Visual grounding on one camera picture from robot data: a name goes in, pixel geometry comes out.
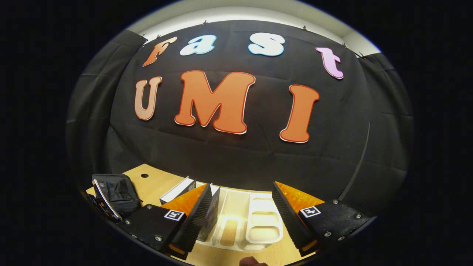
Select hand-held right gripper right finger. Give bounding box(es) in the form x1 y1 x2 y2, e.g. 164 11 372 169
272 181 373 258

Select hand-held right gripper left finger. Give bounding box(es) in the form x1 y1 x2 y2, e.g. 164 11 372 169
126 183 214 259

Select dark blue cover book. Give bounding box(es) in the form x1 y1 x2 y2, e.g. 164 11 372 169
197 185 221 243

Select black schoolbag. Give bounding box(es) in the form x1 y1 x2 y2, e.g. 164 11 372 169
92 174 143 218

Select grey portrait cover book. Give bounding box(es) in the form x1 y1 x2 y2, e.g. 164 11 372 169
160 176 196 205

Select white bookshelf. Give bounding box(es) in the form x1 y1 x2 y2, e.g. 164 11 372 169
194 182 285 252

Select black strap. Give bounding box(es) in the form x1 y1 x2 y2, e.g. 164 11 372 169
338 122 371 202

